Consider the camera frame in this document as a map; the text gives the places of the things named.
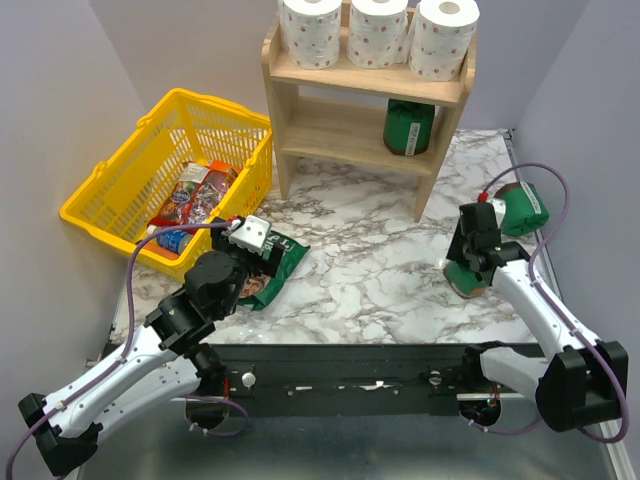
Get wooden two-tier shelf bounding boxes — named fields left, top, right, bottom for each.
left=262, top=20, right=477, bottom=220

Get yellow plastic shopping basket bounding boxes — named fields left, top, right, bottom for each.
left=60, top=88, right=273, bottom=256

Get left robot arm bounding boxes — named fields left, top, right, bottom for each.
left=19, top=222, right=284, bottom=479

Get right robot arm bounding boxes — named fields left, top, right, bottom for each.
left=447, top=202, right=630, bottom=443

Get green chip bag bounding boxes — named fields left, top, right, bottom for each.
left=238, top=230, right=309, bottom=311

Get green roll brown end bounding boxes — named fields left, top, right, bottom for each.
left=383, top=99, right=436, bottom=156

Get red candy bag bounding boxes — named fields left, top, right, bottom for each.
left=149, top=162, right=238, bottom=227

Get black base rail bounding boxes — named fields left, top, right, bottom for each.
left=186, top=343, right=494, bottom=418

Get floral paper towel roll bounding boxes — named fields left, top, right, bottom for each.
left=346, top=0, right=409, bottom=69
left=408, top=0, right=480, bottom=82
left=278, top=0, right=342, bottom=70

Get blue label bottle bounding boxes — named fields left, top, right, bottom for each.
left=154, top=230, right=193, bottom=255

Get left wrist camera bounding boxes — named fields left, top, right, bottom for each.
left=227, top=215, right=271, bottom=254

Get orange snack packet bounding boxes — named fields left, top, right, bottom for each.
left=208, top=160, right=242, bottom=178

